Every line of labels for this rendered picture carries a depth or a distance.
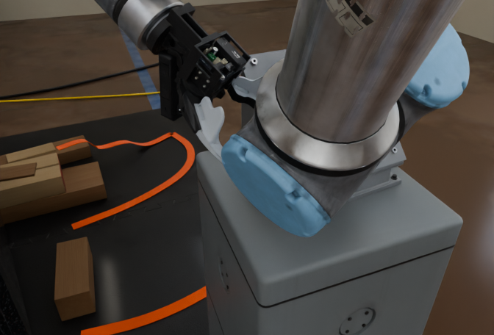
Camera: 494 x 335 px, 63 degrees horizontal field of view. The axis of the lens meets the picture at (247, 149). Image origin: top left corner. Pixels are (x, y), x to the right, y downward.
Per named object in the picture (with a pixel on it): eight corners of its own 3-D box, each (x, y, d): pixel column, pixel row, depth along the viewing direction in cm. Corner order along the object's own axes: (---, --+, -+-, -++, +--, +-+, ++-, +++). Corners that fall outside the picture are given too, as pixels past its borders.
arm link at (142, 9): (110, 37, 58) (157, 20, 64) (134, 62, 57) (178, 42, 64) (129, -12, 51) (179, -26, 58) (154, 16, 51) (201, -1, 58)
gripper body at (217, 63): (223, 80, 51) (159, 10, 51) (196, 117, 57) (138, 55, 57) (256, 59, 56) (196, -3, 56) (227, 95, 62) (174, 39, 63)
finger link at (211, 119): (222, 144, 48) (206, 81, 52) (201, 167, 52) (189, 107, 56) (244, 145, 49) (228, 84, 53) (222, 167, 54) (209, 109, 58)
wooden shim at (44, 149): (9, 164, 224) (7, 162, 223) (6, 156, 231) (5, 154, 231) (56, 151, 236) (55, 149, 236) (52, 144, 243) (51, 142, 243)
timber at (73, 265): (95, 311, 152) (89, 290, 146) (62, 322, 149) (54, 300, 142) (92, 256, 176) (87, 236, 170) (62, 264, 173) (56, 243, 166)
